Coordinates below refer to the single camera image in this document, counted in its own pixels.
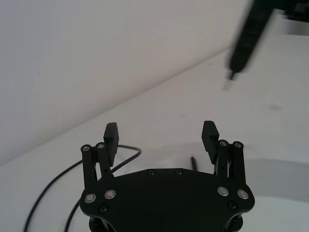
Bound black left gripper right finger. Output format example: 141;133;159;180
202;120;247;187

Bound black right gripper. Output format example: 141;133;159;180
224;0;309;73

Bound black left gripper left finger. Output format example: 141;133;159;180
81;122;119;193

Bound white tablecloth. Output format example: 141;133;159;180
0;47;309;232

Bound white power strip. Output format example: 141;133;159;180
154;142;309;232

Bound black power cable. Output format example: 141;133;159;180
23;144;197;232

